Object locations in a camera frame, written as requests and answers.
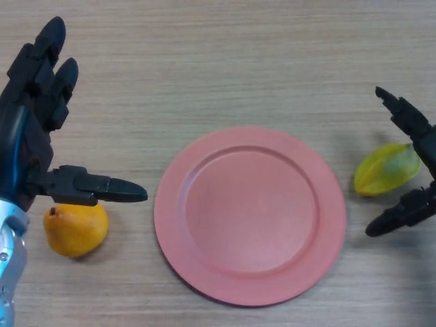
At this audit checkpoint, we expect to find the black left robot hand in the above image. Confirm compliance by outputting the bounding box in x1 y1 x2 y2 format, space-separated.
0 16 149 212

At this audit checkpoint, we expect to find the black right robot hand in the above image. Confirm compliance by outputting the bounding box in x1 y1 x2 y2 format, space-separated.
364 86 436 238

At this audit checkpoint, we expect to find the pink round plate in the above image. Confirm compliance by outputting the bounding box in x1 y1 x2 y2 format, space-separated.
153 126 347 307

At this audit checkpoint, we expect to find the yellow starfruit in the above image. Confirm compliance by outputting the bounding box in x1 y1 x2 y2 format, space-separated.
353 143 422 198

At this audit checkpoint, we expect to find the orange pear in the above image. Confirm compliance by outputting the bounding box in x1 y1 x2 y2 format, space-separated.
43 202 109 258

